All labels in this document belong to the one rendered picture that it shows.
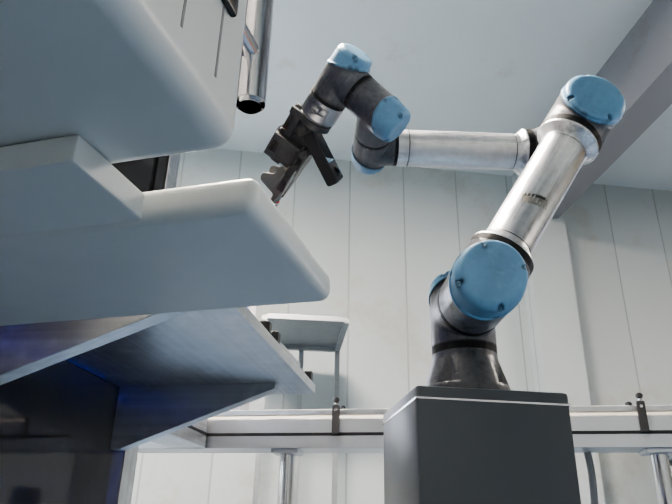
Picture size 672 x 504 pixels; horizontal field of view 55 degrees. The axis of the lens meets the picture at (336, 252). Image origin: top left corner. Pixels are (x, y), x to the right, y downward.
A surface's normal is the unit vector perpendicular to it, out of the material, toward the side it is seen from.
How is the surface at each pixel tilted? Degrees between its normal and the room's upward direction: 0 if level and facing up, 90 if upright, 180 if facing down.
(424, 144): 111
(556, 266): 90
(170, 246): 180
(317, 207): 90
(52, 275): 180
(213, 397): 90
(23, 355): 90
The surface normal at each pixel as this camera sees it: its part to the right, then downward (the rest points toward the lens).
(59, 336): -0.17, -0.41
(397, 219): 0.14, -0.40
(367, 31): -0.02, 0.91
